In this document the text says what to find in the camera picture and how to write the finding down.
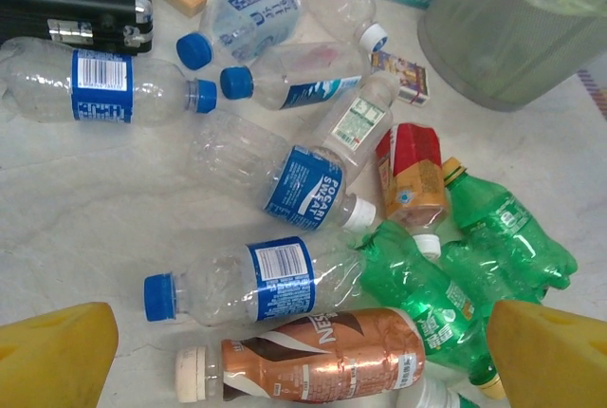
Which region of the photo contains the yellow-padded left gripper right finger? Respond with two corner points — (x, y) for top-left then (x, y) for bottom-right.
(487, 299), (607, 408)

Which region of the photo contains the clear bottle blue barcode label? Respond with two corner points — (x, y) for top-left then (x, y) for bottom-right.
(0, 36), (219, 127)

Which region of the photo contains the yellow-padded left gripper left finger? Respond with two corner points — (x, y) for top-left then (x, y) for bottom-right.
(0, 302), (120, 408)

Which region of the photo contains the unlabelled clear bottle white cap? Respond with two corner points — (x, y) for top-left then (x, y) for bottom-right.
(284, 0), (390, 55)

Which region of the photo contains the clear bottle light blue label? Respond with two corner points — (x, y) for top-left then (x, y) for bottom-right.
(175, 0), (304, 71)

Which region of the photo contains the copper coffee drink bottle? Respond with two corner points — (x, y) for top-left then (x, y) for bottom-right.
(174, 307), (429, 405)

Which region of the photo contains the clear bottle blue wave label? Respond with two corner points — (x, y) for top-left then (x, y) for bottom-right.
(219, 41), (373, 112)

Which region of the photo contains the green plastic soda bottle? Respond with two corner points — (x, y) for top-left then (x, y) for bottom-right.
(437, 156), (580, 306)
(355, 219), (509, 400)

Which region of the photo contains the small bottle green white label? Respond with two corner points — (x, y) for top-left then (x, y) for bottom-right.
(310, 70), (402, 187)

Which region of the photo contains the Pocari Sweat bottle white cap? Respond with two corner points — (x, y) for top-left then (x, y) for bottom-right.
(186, 110), (377, 234)

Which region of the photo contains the small printed card box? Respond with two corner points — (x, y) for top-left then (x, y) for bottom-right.
(369, 49), (431, 108)

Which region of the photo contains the clear bottle blue text label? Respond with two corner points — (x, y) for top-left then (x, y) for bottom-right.
(142, 229), (369, 329)

